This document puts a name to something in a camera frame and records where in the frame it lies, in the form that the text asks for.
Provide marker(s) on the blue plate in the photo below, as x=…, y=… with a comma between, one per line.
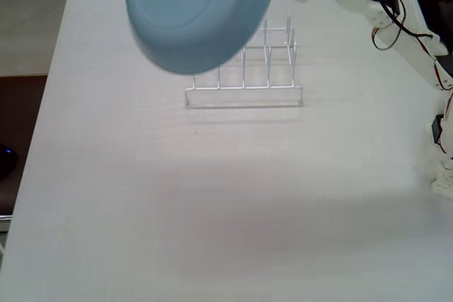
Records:
x=198, y=26

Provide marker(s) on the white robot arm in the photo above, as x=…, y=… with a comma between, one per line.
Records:
x=407, y=44

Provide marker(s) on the brown wooden desk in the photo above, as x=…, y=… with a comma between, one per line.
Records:
x=17, y=121

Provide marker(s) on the black computer mouse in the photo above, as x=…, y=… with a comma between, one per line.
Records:
x=7, y=160

